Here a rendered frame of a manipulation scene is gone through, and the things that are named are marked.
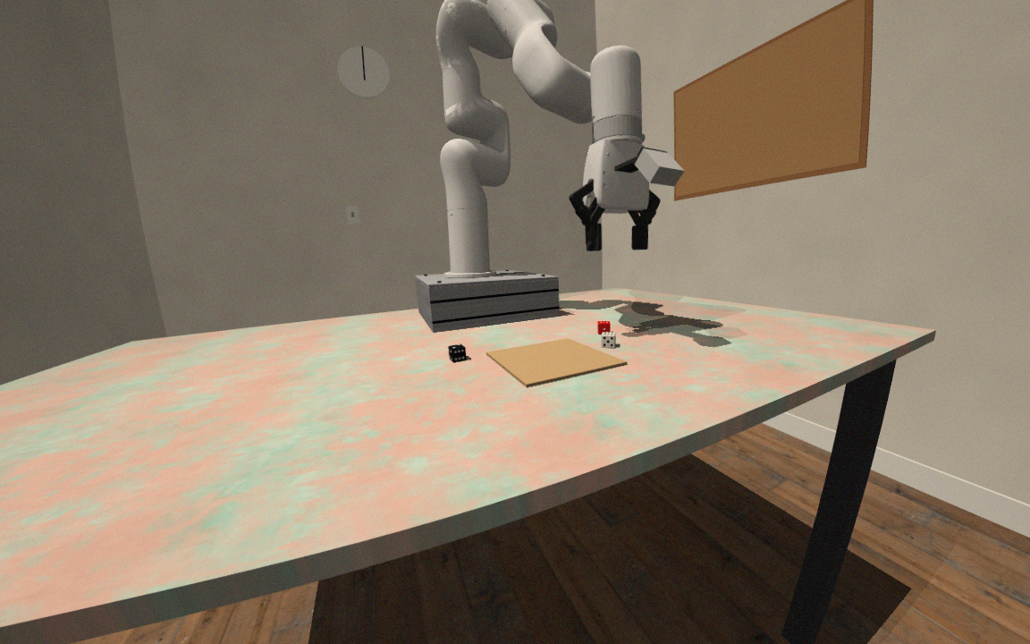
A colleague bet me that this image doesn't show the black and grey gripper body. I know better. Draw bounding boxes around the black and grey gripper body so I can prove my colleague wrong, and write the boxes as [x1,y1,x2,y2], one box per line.
[583,135,649,214]

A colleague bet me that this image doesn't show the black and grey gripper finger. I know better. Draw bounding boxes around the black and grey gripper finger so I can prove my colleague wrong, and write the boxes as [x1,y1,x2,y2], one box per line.
[628,190,661,250]
[569,180,605,251]

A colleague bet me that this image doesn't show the black die with white pips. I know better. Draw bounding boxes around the black die with white pips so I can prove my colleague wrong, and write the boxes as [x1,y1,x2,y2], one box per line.
[448,344,467,362]

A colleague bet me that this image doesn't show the tan flat mat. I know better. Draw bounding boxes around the tan flat mat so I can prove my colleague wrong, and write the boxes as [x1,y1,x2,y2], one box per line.
[486,338,628,387]

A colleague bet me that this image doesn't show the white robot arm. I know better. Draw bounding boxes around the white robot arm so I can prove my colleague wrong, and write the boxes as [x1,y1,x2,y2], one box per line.
[436,0,685,278]

